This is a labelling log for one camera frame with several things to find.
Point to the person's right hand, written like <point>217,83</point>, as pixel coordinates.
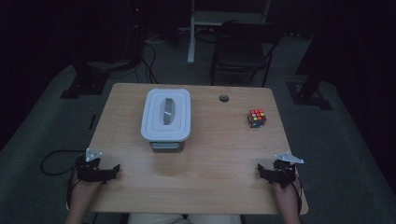
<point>288,194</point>

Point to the white container lid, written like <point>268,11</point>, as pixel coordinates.
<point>155,124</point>

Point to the black stand base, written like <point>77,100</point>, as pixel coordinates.
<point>85,84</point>
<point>306,96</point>

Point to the black strip on floor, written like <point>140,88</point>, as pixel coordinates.
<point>92,122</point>

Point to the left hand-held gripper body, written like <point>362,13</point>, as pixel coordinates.
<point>90,171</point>

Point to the black folding chair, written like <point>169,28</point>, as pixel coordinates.
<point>239,57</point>

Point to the dark equipment tower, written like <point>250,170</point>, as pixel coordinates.
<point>135,31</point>

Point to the colourful puzzle cube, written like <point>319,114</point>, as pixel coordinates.
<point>257,118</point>

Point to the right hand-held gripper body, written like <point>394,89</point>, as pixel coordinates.
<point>283,174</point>

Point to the clear plastic storage box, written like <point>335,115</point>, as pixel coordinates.
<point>166,146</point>

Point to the person's left hand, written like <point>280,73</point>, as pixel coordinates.
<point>82,191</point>

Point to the white desk frame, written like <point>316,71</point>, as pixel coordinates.
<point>191,37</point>

